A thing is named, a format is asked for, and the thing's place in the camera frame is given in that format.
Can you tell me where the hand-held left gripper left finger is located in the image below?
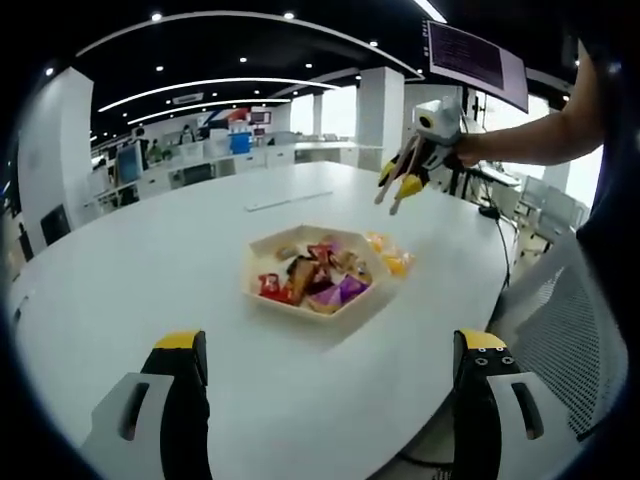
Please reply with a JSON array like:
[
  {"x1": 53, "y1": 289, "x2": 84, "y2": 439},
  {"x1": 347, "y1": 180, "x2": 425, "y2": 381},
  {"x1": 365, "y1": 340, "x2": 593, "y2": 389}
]
[{"x1": 80, "y1": 328, "x2": 212, "y2": 480}]

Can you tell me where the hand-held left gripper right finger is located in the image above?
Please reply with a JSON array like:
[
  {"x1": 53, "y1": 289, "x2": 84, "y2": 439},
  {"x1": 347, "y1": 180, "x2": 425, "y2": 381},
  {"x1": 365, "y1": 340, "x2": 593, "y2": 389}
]
[{"x1": 451, "y1": 328, "x2": 576, "y2": 480}]

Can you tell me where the yellow food snack packet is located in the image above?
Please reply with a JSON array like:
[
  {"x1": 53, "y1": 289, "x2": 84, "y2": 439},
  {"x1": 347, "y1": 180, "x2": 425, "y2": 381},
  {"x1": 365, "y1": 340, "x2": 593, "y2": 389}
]
[{"x1": 365, "y1": 230, "x2": 417, "y2": 278}]

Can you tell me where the small brown food packet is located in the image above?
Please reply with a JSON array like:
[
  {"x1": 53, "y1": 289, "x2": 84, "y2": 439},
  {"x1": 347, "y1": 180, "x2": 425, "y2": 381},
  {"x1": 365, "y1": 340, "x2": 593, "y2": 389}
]
[{"x1": 349, "y1": 252, "x2": 374, "y2": 281}]

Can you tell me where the brown food snack packet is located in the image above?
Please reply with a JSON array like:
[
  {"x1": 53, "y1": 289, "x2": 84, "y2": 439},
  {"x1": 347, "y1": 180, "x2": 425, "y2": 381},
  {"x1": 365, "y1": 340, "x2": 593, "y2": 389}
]
[{"x1": 285, "y1": 255, "x2": 320, "y2": 304}]

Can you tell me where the beige hexagonal container tray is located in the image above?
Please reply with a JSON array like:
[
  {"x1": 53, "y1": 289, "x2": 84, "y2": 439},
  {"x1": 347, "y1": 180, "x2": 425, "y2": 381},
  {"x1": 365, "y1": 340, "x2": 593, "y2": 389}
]
[{"x1": 243, "y1": 223, "x2": 390, "y2": 322}]

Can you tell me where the small red food packet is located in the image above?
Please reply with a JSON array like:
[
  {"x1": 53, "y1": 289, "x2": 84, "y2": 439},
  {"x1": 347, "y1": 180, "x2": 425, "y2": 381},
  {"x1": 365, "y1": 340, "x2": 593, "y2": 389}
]
[{"x1": 257, "y1": 272, "x2": 285, "y2": 300}]

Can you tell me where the person's right hand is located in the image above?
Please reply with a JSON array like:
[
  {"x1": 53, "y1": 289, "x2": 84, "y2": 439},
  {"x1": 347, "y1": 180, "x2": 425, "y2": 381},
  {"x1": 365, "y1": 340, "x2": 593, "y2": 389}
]
[{"x1": 451, "y1": 134, "x2": 484, "y2": 169}]

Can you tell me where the white square pillar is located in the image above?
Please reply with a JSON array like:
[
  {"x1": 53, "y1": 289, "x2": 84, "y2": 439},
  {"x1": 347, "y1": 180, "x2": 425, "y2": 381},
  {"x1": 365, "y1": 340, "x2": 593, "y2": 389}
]
[
  {"x1": 357, "y1": 67, "x2": 405, "y2": 171},
  {"x1": 17, "y1": 67, "x2": 95, "y2": 241}
]

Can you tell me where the hanging dark screen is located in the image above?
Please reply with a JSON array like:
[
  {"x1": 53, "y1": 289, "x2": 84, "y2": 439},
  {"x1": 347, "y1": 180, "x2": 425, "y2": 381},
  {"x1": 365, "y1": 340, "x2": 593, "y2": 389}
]
[{"x1": 427, "y1": 19, "x2": 529, "y2": 114}]

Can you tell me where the table socket panel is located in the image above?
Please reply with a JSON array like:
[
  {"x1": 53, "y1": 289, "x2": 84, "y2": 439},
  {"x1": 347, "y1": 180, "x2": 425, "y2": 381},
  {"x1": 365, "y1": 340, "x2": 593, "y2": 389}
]
[{"x1": 244, "y1": 190, "x2": 334, "y2": 212}]

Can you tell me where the long white counter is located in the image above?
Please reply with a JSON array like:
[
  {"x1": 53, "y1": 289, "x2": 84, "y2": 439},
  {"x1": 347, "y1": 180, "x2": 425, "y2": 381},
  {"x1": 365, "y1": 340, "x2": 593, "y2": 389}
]
[{"x1": 84, "y1": 139, "x2": 386, "y2": 211}]

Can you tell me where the person's dark shirt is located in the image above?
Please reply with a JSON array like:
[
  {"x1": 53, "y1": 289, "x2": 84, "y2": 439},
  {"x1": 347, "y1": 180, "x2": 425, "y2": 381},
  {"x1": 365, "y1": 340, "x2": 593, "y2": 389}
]
[{"x1": 574, "y1": 29, "x2": 640, "y2": 251}]

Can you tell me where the black cabinet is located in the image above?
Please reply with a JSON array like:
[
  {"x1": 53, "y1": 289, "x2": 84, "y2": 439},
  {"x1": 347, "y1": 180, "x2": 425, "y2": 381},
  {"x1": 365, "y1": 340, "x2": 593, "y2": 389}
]
[{"x1": 40, "y1": 203, "x2": 69, "y2": 246}]

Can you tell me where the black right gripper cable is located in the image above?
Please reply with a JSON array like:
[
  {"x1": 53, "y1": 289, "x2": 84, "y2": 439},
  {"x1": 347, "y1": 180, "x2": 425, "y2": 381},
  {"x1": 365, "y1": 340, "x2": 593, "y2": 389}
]
[{"x1": 492, "y1": 217, "x2": 512, "y2": 289}]

